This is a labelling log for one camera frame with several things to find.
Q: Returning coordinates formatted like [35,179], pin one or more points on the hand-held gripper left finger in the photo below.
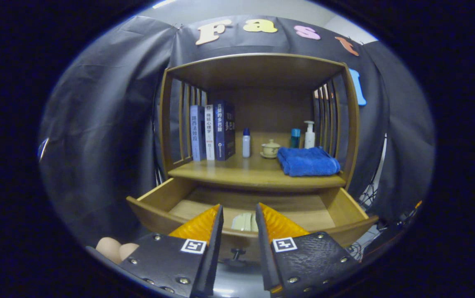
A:
[212,256]

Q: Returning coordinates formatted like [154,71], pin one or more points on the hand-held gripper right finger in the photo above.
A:
[264,256]

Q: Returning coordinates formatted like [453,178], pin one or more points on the wooden drawer with black knob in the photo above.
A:
[312,211]

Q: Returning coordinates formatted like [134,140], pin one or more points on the wooden countertop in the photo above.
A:
[241,171]

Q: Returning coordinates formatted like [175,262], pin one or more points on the wooden cabinet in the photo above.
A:
[270,111]

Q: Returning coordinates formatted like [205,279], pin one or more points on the person's bare leg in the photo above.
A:
[109,248]

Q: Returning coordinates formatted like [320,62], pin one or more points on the blue folded towel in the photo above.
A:
[307,162]

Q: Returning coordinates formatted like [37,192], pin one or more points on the beige lidded teacup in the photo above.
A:
[270,150]

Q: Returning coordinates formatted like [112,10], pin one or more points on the white bottle with blue cap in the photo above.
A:
[246,145]

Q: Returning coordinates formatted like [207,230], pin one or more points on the teal bottle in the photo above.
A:
[295,138]

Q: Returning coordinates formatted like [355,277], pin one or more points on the white book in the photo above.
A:
[209,132]

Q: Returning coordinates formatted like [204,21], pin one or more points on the light blue book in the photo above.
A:
[197,132]

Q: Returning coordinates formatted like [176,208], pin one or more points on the white pump bottle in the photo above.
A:
[309,140]

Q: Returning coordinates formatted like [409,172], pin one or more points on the dark blue book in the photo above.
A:
[224,130]

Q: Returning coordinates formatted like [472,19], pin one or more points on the black and orange device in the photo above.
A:
[409,215]

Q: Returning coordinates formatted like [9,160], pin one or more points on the black light stand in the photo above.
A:
[381,161]

